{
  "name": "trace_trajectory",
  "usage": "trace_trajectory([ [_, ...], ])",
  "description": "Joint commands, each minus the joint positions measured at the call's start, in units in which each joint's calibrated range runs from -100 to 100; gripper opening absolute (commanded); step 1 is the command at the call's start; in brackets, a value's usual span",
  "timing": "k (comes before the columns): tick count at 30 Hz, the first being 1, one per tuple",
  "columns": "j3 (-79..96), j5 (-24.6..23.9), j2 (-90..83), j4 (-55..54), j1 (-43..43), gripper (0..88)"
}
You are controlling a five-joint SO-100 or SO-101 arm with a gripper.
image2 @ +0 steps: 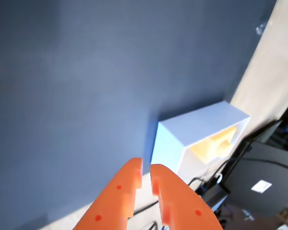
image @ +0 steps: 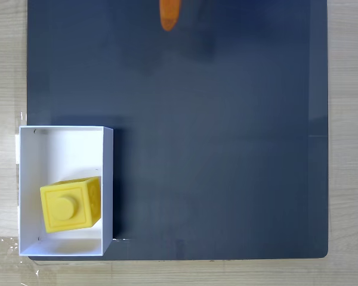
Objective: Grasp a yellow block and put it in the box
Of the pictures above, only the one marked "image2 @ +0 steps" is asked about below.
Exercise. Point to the white open cardboard box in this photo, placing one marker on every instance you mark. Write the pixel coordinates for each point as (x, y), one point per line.
(196, 127)

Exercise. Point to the black power adapter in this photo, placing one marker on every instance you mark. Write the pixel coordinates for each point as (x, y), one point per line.
(216, 195)

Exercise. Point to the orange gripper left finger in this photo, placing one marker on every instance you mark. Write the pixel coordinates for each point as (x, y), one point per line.
(115, 201)

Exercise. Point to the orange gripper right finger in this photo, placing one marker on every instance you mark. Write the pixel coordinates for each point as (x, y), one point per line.
(182, 206)

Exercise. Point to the dark grey work mat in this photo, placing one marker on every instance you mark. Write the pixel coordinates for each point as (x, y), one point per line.
(86, 83)

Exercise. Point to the black device with white label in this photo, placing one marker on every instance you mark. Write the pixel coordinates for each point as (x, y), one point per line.
(266, 172)

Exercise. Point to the yellow toy block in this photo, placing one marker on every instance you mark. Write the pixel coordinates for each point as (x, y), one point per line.
(216, 146)

